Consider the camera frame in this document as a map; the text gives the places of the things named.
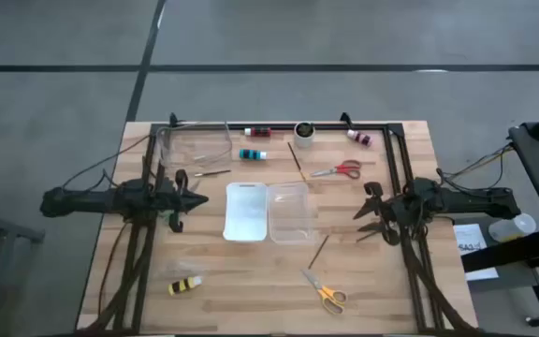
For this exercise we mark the red paint bottle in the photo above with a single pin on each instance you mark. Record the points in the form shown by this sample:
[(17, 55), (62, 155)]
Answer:
[(260, 132)]

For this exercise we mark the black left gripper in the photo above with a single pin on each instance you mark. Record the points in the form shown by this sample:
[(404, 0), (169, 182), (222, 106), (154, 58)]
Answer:
[(171, 201)]

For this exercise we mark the black frame clamp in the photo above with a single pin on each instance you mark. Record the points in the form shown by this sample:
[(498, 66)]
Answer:
[(345, 120), (173, 120)]

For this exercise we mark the pink paint bottle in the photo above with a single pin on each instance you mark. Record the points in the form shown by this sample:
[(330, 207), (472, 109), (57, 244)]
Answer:
[(360, 138)]

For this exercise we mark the black aluminium table frame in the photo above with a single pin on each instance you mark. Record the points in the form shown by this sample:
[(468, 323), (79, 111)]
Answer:
[(330, 126)]

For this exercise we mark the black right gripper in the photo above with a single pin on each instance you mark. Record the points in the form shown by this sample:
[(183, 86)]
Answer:
[(396, 210)]

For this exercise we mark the clear plastic wrap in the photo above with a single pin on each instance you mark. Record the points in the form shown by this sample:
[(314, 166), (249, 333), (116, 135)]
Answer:
[(180, 268)]

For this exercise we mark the translucent plastic bin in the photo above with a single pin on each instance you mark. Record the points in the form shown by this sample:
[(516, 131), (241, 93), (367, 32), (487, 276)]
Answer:
[(293, 215)]

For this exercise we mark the long dark gold-ferrule paintbrush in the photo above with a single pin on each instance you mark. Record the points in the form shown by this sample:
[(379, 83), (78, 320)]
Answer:
[(295, 161)]

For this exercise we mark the white plastic bin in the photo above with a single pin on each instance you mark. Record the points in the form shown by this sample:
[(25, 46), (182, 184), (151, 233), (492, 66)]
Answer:
[(246, 210)]

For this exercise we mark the teal paint bottle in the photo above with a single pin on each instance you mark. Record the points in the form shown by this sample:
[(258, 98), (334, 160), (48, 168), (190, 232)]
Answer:
[(251, 154)]

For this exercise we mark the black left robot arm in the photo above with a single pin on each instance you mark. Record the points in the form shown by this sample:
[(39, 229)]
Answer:
[(87, 201)]

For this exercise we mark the clear plastic jar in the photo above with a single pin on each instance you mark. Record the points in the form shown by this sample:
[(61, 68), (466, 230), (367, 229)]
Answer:
[(513, 227)]

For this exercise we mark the small black device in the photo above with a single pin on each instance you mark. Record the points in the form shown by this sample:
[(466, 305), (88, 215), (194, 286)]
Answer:
[(536, 321)]

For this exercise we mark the clear acrylic holder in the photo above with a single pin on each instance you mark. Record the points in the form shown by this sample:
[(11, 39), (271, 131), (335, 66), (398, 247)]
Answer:
[(194, 150)]

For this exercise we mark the small white plant pot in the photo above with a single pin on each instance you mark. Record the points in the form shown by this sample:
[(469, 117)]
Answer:
[(304, 136)]

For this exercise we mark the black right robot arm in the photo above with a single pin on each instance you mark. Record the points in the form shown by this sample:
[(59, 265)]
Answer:
[(475, 199)]

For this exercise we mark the yellow paint bottle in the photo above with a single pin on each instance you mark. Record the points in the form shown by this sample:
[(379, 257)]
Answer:
[(183, 285)]

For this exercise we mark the white paper sheet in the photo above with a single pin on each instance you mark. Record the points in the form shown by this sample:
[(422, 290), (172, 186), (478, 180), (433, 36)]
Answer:
[(470, 238)]

